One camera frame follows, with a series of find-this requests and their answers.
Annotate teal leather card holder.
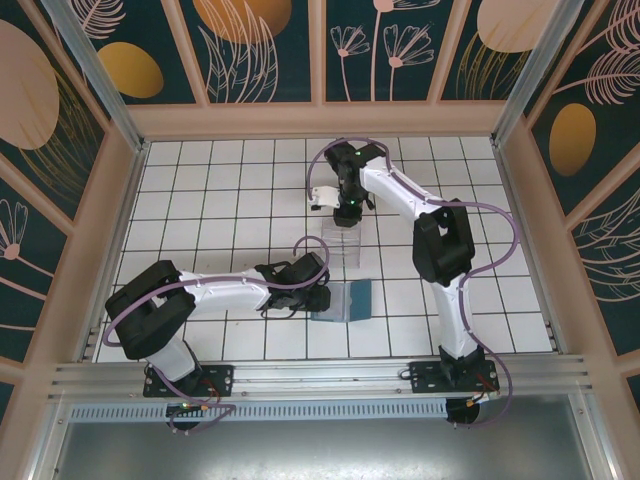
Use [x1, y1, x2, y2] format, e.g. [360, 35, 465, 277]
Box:
[308, 279, 374, 324]

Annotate clear acrylic card stand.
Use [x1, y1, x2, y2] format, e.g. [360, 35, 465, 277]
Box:
[319, 218, 363, 270]

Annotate grey metal sheet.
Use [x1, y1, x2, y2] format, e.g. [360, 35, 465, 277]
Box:
[49, 418, 596, 480]

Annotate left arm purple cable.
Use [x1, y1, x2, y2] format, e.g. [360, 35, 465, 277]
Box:
[102, 236, 332, 436]

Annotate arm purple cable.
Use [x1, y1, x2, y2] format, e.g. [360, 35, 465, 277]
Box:
[306, 136, 517, 431]
[102, 236, 332, 436]

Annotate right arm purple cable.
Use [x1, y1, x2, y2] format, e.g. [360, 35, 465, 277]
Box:
[306, 136, 517, 431]

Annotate aluminium mounting rail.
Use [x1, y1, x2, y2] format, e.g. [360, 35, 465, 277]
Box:
[47, 354, 596, 401]

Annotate grey slotted cable duct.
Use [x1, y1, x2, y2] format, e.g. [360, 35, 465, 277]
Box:
[69, 398, 449, 422]

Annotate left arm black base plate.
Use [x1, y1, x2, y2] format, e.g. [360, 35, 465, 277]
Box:
[143, 364, 235, 399]

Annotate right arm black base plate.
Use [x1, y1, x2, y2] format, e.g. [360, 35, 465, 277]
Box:
[408, 360, 501, 396]

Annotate aluminium side rail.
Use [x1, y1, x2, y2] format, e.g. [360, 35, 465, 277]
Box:
[74, 142, 150, 364]

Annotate aluminium frame post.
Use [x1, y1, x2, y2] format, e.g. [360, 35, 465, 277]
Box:
[491, 0, 599, 147]
[42, 0, 151, 154]

